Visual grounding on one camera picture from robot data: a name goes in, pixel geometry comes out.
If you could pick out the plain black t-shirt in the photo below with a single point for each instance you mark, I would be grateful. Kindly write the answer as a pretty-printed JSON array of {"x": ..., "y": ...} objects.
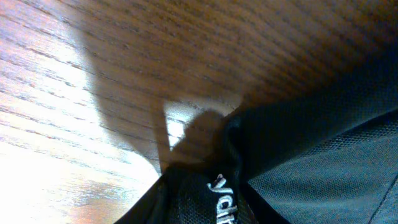
[{"x": 327, "y": 158}]

